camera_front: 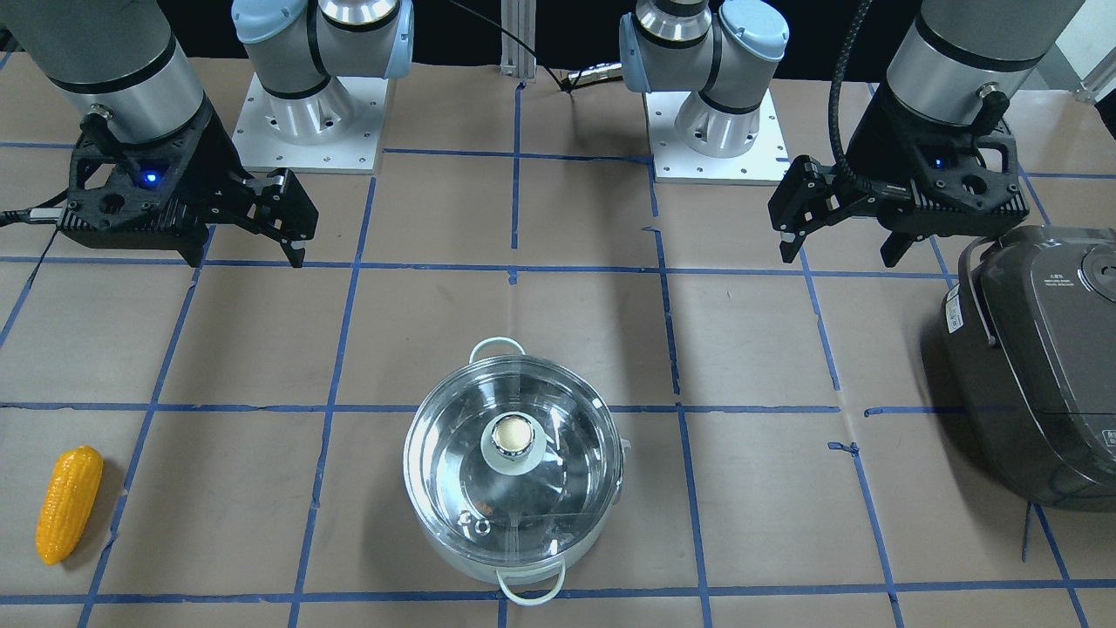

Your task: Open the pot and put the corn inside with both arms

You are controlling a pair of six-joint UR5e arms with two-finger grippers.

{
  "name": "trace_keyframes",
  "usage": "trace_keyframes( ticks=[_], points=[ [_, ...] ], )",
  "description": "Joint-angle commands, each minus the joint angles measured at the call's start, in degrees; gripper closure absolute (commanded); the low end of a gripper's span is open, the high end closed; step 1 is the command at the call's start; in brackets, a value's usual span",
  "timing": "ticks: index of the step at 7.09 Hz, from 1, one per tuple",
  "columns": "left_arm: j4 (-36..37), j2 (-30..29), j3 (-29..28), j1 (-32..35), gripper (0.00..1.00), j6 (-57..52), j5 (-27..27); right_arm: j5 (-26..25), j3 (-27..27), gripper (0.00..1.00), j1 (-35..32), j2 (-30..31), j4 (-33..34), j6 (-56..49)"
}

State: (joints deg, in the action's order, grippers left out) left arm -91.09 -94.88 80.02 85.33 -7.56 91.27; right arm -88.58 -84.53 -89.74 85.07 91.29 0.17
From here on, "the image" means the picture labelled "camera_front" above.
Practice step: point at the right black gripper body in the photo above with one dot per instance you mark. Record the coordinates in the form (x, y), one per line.
(215, 153)

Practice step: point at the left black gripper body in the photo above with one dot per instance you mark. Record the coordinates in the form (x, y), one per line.
(868, 139)

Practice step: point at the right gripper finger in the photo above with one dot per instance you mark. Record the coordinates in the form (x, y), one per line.
(293, 250)
(277, 206)

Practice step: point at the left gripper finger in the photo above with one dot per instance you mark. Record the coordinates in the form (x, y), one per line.
(791, 242)
(803, 200)

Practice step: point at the glass pot lid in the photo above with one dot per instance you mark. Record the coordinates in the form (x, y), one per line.
(513, 445)

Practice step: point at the yellow plastic corn cob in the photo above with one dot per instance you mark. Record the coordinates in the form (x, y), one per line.
(68, 503)

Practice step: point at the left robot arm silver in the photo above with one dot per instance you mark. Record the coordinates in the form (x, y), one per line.
(729, 56)

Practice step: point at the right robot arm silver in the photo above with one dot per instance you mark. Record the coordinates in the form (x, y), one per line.
(125, 56)

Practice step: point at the pale green cooking pot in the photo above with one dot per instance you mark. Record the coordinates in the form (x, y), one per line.
(514, 541)

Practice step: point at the dark grey rice cooker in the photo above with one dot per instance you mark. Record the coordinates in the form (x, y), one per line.
(1029, 334)

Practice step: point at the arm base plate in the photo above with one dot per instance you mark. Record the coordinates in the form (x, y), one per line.
(337, 131)
(694, 144)

